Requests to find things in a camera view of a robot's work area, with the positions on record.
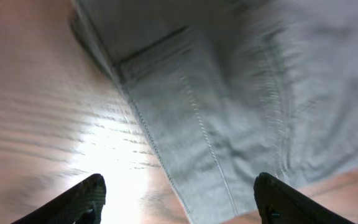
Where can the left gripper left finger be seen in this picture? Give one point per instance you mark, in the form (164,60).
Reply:
(81,204)

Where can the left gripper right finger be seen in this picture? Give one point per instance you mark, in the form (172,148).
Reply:
(278,203)

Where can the grey shorts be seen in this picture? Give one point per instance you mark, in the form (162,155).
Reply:
(225,90)

